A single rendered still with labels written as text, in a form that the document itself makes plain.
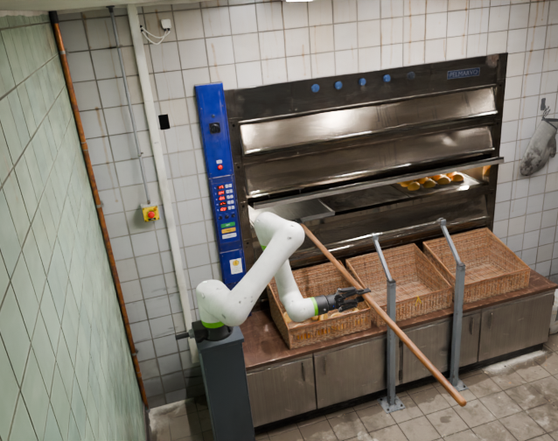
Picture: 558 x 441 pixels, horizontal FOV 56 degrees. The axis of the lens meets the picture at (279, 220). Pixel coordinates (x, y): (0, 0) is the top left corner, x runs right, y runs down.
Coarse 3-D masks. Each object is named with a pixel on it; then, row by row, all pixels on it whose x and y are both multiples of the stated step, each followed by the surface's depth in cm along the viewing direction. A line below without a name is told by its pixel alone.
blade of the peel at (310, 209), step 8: (304, 200) 380; (312, 200) 379; (264, 208) 372; (272, 208) 371; (280, 208) 370; (288, 208) 369; (296, 208) 368; (304, 208) 367; (312, 208) 366; (320, 208) 365; (328, 208) 362; (256, 216) 361; (280, 216) 358; (288, 216) 357; (296, 216) 355; (304, 216) 354; (312, 216) 349; (320, 216) 351
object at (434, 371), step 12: (312, 240) 317; (324, 252) 300; (336, 264) 286; (348, 276) 273; (360, 288) 262; (372, 300) 251; (384, 312) 241; (408, 348) 220; (420, 360) 212; (432, 372) 204; (444, 384) 197; (456, 396) 191
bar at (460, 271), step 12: (396, 228) 326; (408, 228) 328; (444, 228) 333; (348, 240) 318; (360, 240) 320; (300, 252) 311; (456, 252) 327; (384, 264) 317; (456, 276) 328; (456, 288) 331; (456, 300) 333; (456, 312) 336; (456, 324) 339; (456, 336) 342; (456, 348) 346; (456, 360) 350; (456, 372) 354; (456, 384) 359; (396, 396) 354; (384, 408) 346; (396, 408) 345
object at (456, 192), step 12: (432, 192) 376; (444, 192) 374; (456, 192) 375; (468, 192) 378; (384, 204) 364; (396, 204) 363; (408, 204) 366; (336, 216) 353; (348, 216) 356; (252, 228) 344
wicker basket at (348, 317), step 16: (304, 272) 357; (336, 272) 363; (272, 288) 352; (304, 288) 358; (320, 288) 361; (336, 288) 364; (272, 304) 344; (320, 320) 318; (336, 320) 322; (352, 320) 326; (368, 320) 333; (288, 336) 317; (320, 336) 323; (336, 336) 326
